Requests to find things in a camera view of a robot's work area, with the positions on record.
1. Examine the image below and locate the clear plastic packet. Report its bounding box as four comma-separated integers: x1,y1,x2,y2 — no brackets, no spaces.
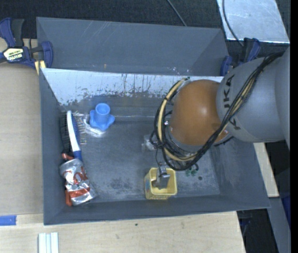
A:
74,111,107,144

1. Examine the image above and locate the crushed silver and red can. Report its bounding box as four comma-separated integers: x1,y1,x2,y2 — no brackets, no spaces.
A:
58,153,98,207

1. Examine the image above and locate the yellow open box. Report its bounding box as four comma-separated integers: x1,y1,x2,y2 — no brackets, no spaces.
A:
144,167,178,201

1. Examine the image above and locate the blue and white hairbrush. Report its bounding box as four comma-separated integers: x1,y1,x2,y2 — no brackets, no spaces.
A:
59,110,84,162

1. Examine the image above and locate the grey metal bin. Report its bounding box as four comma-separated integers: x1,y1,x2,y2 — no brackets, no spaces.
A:
35,16,271,226

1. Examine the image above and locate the pale wood board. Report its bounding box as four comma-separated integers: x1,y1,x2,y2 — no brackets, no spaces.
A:
0,62,45,217

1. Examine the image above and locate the blue plastic star-base cup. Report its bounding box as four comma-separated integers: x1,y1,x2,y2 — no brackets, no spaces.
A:
88,102,116,132

